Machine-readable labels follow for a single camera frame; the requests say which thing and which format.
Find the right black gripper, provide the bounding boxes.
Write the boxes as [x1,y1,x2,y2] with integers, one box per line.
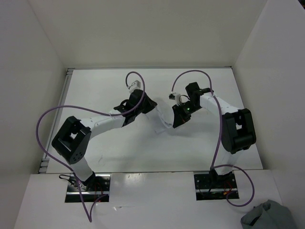
[173,101,201,128]

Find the white skirt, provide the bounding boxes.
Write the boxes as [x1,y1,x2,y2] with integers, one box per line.
[145,97,174,134]

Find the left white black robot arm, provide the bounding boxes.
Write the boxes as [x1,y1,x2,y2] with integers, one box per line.
[51,89,157,191]

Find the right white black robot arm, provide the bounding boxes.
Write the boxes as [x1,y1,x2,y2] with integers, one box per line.
[169,82,256,187]

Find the grey cloth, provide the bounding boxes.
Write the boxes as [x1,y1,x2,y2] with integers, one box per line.
[241,200,297,229]

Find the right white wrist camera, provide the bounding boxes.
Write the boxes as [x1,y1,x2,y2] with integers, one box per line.
[169,93,189,106]

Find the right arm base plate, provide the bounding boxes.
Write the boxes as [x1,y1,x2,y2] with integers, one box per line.
[193,170,239,200]

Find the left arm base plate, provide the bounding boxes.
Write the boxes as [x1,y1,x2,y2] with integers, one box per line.
[59,174,111,203]

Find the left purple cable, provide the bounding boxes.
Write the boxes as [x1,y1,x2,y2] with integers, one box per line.
[35,71,145,223]

